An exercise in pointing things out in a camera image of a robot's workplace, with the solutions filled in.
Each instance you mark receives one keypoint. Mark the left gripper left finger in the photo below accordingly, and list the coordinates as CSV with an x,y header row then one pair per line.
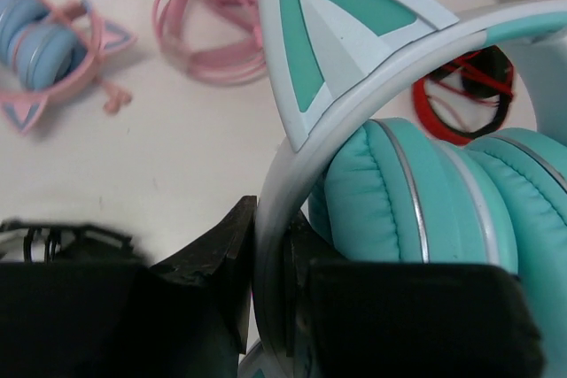
x,y
186,316

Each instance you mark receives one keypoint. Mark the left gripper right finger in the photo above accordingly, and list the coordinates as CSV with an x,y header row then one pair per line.
x,y
358,319

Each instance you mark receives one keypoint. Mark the teal cat ear headphones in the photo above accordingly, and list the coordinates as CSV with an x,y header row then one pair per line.
x,y
380,190

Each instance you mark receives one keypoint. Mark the red black headphones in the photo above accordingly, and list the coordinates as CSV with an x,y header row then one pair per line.
x,y
483,77

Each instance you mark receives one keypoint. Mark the pink blue cat headphones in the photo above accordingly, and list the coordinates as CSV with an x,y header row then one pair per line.
x,y
57,51

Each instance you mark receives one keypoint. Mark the pink over-ear headphones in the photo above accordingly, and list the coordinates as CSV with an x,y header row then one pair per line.
x,y
217,42

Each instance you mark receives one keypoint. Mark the black headset with mic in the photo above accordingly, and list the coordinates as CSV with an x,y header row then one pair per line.
x,y
41,241

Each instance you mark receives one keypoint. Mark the pink earbuds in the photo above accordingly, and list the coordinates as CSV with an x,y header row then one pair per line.
x,y
117,97

